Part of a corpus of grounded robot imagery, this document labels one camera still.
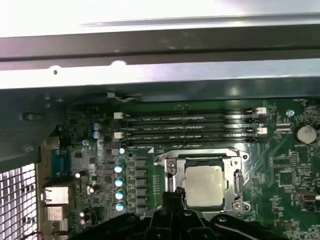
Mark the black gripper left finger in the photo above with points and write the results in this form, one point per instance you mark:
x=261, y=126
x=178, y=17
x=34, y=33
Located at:
x=160, y=225

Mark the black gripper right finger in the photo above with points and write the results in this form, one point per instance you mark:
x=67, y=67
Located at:
x=190, y=225

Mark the silver-topped CPU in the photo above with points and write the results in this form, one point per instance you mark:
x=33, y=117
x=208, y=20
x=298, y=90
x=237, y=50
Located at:
x=207, y=185

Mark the metal socket cover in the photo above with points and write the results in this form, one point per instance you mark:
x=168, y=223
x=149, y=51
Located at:
x=178, y=172

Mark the CPU socket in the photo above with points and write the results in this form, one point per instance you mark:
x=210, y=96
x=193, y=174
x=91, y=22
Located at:
x=246, y=205

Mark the black RAM slot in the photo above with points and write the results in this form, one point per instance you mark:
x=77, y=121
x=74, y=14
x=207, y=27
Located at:
x=175, y=132
x=175, y=123
x=175, y=140
x=175, y=115

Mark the green motherboard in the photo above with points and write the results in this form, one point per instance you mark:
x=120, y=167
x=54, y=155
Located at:
x=275, y=200

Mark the silver coin battery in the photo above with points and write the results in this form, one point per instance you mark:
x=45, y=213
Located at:
x=306, y=133

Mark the black PC case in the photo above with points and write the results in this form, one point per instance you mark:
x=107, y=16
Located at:
x=150, y=50

